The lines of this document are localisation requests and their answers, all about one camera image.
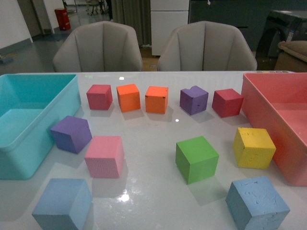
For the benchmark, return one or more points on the pink foam cube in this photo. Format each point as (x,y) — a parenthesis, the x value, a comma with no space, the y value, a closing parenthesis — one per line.
(105,156)

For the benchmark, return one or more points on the left purple foam cube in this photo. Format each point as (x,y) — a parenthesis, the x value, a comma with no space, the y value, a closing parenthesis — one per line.
(71,134)

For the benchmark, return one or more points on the red foam cube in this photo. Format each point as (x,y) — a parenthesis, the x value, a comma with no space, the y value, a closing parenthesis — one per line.
(227,102)
(99,97)

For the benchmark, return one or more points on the orange foam cube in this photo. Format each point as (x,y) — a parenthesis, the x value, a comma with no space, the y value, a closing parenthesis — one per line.
(128,97)
(156,99)

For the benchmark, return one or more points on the blue foam cube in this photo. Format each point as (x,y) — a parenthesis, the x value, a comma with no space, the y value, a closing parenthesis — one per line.
(255,204)
(64,205)

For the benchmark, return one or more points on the right orange foam cube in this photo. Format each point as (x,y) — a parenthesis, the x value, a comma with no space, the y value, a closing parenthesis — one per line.
(156,99)

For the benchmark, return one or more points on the grey curtain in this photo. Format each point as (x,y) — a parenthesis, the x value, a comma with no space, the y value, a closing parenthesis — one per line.
(137,14)

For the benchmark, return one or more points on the right grey chair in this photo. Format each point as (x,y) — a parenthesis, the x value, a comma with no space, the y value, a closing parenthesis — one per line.
(207,46)

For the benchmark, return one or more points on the brown sofa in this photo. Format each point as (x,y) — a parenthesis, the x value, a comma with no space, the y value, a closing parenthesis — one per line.
(293,56)

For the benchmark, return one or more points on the grey chair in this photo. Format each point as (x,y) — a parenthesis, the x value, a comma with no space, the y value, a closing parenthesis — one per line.
(207,46)
(99,47)

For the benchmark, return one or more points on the red cylindrical bin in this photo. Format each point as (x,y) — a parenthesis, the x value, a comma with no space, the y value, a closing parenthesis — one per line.
(63,19)

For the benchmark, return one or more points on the left red foam cube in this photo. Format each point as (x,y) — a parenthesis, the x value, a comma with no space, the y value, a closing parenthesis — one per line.
(99,97)

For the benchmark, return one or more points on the notched purple foam cube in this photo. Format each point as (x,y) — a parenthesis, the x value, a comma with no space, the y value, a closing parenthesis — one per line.
(193,100)

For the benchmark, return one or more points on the pink plastic bin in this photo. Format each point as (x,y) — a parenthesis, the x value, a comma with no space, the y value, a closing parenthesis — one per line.
(277,102)

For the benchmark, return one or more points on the black appliance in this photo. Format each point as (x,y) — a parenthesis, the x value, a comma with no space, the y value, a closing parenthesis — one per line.
(280,26)

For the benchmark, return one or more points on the right red foam cube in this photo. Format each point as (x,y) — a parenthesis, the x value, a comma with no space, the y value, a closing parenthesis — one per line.
(227,102)

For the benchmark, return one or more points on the left grey chair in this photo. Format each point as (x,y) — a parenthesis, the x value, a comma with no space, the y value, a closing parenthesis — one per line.
(99,47)

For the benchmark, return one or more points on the green foam cube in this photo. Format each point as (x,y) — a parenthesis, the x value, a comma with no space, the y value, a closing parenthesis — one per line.
(196,159)

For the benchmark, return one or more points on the yellow foam cube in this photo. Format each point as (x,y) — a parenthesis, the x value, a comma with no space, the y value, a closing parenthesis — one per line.
(253,148)

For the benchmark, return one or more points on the white drawer cabinet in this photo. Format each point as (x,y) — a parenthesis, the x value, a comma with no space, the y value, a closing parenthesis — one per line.
(166,15)

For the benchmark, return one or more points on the dark grey counter cabinet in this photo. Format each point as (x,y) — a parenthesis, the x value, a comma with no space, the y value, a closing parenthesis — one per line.
(247,15)

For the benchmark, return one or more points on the left orange foam cube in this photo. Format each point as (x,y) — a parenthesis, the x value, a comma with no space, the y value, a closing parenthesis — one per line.
(128,97)

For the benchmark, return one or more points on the teal plastic bin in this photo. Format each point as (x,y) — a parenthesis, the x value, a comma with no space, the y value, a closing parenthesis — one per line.
(30,105)

